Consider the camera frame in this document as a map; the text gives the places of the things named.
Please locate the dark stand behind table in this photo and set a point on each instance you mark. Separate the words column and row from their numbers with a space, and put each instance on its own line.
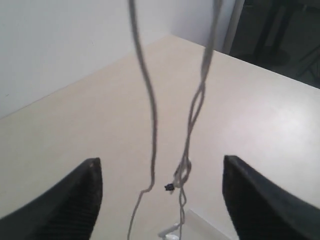
column 282, row 36

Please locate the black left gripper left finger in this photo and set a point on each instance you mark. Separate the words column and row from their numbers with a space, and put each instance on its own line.
column 67, row 211

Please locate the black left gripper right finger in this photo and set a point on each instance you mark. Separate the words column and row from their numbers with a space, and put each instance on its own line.
column 261, row 210

